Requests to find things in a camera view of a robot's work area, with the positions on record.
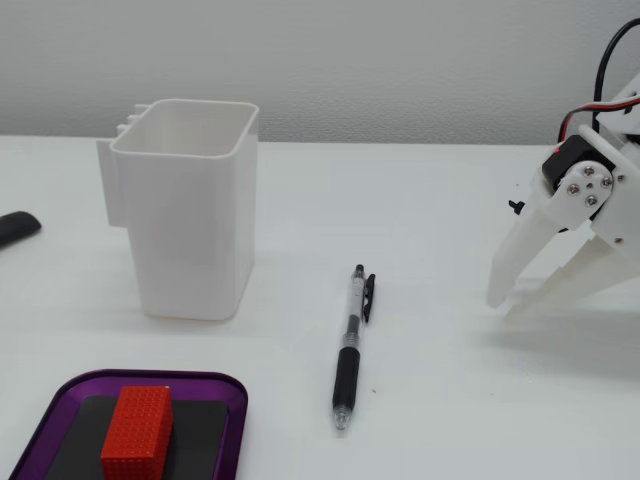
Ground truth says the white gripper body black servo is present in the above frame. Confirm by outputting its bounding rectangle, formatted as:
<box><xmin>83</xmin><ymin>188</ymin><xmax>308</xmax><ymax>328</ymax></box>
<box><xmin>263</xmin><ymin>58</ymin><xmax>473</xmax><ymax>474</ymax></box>
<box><xmin>541</xmin><ymin>124</ymin><xmax>640</xmax><ymax>267</ymax></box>

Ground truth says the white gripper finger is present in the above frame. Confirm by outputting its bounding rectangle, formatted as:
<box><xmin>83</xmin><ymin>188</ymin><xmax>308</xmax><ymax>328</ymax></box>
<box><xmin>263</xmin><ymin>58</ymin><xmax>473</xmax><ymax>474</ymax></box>
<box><xmin>502</xmin><ymin>227</ymin><xmax>640</xmax><ymax>320</ymax></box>
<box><xmin>485</xmin><ymin>161</ymin><xmax>616</xmax><ymax>308</ymax></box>

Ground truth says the red studded block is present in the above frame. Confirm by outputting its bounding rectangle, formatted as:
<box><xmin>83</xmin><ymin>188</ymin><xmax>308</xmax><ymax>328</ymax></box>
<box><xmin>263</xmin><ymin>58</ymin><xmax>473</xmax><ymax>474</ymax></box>
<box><xmin>100</xmin><ymin>385</ymin><xmax>175</xmax><ymax>480</ymax></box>

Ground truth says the purple metal tin box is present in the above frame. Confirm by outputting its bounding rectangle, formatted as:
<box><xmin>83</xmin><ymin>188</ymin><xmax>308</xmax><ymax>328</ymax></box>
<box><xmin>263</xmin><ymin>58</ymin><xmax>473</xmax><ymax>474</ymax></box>
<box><xmin>7</xmin><ymin>368</ymin><xmax>250</xmax><ymax>480</ymax></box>

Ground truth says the black clear retractable pen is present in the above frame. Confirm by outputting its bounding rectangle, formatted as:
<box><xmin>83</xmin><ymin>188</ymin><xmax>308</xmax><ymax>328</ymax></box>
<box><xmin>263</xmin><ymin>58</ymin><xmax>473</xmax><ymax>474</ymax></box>
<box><xmin>331</xmin><ymin>264</ymin><xmax>378</xmax><ymax>433</ymax></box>

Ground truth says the black pad in tin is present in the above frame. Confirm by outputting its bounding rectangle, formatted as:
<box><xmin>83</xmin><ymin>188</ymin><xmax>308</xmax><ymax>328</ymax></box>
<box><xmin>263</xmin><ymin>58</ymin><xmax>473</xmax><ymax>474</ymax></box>
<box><xmin>47</xmin><ymin>395</ymin><xmax>231</xmax><ymax>480</ymax></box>

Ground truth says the black rounded object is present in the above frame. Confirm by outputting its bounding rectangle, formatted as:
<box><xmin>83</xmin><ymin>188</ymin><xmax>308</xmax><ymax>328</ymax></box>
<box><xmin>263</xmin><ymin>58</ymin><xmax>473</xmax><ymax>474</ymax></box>
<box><xmin>0</xmin><ymin>211</ymin><xmax>43</xmax><ymax>251</ymax></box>

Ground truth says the red white black servo wire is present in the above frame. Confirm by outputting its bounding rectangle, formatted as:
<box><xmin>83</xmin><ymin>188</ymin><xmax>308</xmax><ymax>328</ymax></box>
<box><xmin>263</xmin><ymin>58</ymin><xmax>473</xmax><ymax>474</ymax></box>
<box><xmin>556</xmin><ymin>93</ymin><xmax>640</xmax><ymax>152</ymax></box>

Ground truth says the black cable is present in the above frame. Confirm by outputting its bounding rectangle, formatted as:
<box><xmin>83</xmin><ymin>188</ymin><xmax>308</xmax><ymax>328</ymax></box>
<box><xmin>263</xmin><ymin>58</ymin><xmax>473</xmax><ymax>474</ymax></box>
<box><xmin>593</xmin><ymin>17</ymin><xmax>640</xmax><ymax>132</ymax></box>

